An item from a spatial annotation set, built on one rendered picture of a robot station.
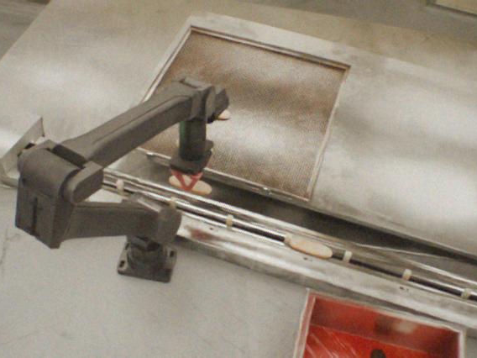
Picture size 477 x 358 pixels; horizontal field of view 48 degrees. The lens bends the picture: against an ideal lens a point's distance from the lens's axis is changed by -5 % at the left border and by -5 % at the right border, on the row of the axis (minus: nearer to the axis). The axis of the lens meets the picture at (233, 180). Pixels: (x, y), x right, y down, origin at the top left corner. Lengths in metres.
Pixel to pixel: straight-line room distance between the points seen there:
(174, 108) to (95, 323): 0.47
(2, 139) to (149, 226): 0.52
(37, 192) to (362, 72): 1.09
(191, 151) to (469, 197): 0.70
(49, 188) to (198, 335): 0.50
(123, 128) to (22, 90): 0.92
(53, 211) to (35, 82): 1.04
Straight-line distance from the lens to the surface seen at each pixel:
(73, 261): 1.26
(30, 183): 0.81
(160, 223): 1.07
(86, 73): 1.80
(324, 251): 1.25
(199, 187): 1.23
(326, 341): 1.17
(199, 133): 1.11
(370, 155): 1.43
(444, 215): 1.38
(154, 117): 0.93
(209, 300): 1.19
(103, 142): 0.84
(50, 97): 1.71
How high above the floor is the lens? 1.81
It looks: 44 degrees down
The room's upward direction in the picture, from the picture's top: 7 degrees clockwise
